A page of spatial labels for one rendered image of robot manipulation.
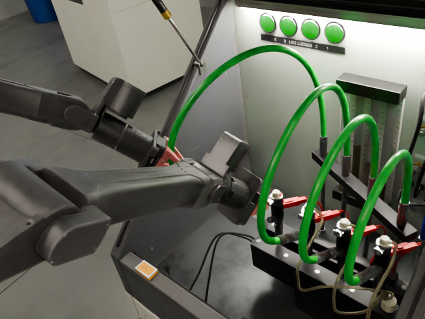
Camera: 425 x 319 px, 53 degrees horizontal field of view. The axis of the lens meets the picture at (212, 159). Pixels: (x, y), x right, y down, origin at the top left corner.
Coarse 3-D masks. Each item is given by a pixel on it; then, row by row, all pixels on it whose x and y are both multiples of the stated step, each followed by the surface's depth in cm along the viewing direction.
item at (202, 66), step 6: (156, 0) 92; (156, 6) 93; (162, 6) 93; (162, 12) 94; (168, 12) 95; (168, 18) 95; (174, 24) 97; (180, 36) 100; (186, 42) 102; (192, 54) 105; (198, 60) 106; (204, 60) 108; (198, 66) 107; (204, 66) 108; (204, 72) 109
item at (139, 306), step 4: (136, 300) 117; (136, 304) 118; (140, 304) 116; (140, 308) 117; (144, 308) 115; (140, 312) 120; (144, 312) 117; (148, 312) 114; (140, 316) 122; (144, 316) 119; (148, 316) 117; (152, 316) 114; (156, 316) 112
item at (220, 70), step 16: (256, 48) 81; (272, 48) 82; (288, 48) 84; (224, 64) 80; (304, 64) 88; (208, 80) 79; (192, 96) 80; (320, 96) 94; (320, 112) 97; (176, 128) 81
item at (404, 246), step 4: (400, 244) 80; (404, 244) 81; (408, 244) 81; (412, 244) 81; (416, 244) 81; (392, 248) 80; (400, 248) 80; (404, 248) 80; (408, 248) 80; (412, 248) 80; (416, 248) 81; (392, 252) 80; (400, 252) 80; (404, 252) 80; (408, 252) 81
